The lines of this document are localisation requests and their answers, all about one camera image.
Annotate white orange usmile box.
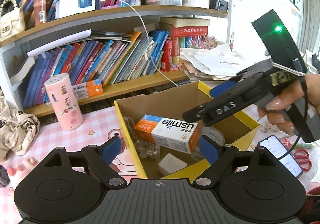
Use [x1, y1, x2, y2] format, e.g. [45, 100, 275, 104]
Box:
[133, 114, 200, 154]

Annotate pink cylindrical tissue tube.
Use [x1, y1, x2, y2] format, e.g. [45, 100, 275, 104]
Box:
[44, 73, 84, 131]

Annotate pearl bead hair accessory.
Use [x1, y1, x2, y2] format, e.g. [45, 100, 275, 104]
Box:
[123, 117, 160, 161]

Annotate person's right hand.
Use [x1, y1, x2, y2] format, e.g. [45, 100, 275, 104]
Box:
[258, 73, 320, 135]

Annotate usmile box on shelf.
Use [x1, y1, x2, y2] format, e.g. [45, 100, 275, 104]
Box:
[72, 79, 104, 100]

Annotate white charging cable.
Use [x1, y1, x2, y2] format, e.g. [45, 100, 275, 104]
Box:
[100, 0, 179, 87]

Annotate red scissors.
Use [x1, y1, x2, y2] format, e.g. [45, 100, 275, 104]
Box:
[293, 149, 312, 172]

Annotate stack of papers and books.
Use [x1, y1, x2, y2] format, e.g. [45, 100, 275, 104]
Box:
[180, 43, 266, 78]

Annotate black smartphone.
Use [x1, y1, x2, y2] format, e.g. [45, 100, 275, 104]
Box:
[258, 135, 303, 178]

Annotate beige canvas bag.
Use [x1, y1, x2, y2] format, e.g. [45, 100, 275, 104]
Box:
[1, 96, 40, 162]

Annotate yellow cardboard box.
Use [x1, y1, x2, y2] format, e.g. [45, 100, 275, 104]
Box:
[113, 81, 261, 182]

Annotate red thick dictionaries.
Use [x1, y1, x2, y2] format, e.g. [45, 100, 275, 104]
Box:
[158, 17, 210, 65]

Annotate pink plush paw toy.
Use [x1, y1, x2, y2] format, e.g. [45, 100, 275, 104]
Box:
[7, 157, 39, 177]

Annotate wooden bookshelf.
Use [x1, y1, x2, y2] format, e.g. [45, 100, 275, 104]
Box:
[1, 5, 228, 117]

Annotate white quilted handbag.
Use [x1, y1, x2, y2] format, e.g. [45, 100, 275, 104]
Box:
[1, 0, 25, 42]

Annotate row of colourful books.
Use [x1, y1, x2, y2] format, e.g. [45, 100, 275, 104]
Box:
[22, 29, 169, 108]

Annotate pink pump bottle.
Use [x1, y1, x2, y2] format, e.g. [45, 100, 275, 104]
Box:
[33, 0, 47, 26]

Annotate white foam block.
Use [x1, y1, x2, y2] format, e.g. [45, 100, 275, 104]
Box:
[158, 153, 188, 176]

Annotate clear packing tape roll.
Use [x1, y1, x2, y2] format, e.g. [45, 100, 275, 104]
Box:
[200, 126, 225, 146]

